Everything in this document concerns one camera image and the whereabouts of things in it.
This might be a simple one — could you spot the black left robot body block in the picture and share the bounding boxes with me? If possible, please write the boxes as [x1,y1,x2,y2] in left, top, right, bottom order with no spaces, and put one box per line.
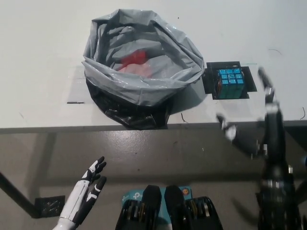
[115,184,162,230]

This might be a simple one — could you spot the teal cardboard box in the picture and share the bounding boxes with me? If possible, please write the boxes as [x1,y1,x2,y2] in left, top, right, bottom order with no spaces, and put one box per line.
[121,186,192,218]

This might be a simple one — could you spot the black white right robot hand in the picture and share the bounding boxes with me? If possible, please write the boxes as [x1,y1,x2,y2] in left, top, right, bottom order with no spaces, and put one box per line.
[216,67,289,164]

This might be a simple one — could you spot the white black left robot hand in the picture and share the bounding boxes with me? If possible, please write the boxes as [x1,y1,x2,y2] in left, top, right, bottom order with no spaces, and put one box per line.
[59,156,107,226]

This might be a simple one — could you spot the black table leg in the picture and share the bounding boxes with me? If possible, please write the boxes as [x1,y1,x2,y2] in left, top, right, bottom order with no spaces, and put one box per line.
[0,164,41,219]

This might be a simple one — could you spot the rubik's cube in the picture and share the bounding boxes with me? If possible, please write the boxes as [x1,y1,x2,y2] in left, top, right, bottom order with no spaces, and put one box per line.
[215,68,245,99]

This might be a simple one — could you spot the red item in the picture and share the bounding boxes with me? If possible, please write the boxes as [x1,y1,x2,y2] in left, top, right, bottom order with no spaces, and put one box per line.
[117,49,154,72]

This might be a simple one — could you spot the grey black plastic bag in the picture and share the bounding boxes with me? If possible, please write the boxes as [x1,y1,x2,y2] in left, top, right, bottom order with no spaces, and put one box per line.
[81,9,205,130]

